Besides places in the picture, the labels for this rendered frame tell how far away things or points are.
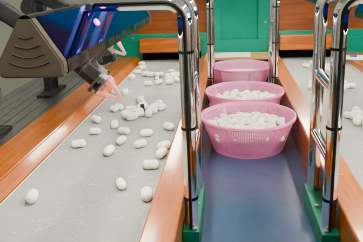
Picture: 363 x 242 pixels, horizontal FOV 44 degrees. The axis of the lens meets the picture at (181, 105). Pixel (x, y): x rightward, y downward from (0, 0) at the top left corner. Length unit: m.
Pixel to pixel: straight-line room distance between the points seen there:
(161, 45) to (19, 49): 1.71
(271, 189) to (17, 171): 0.56
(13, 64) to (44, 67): 0.04
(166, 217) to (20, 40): 0.38
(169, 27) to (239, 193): 1.38
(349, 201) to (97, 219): 0.44
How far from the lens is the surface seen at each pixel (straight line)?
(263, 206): 0.99
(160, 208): 0.80
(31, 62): 0.55
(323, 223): 0.85
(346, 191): 0.88
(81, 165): 1.07
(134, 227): 0.80
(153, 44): 2.24
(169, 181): 0.89
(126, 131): 1.23
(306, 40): 2.24
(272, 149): 1.23
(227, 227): 0.92
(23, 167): 1.07
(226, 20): 2.27
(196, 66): 0.89
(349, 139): 1.21
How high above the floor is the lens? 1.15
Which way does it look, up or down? 16 degrees down
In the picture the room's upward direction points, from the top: 2 degrees counter-clockwise
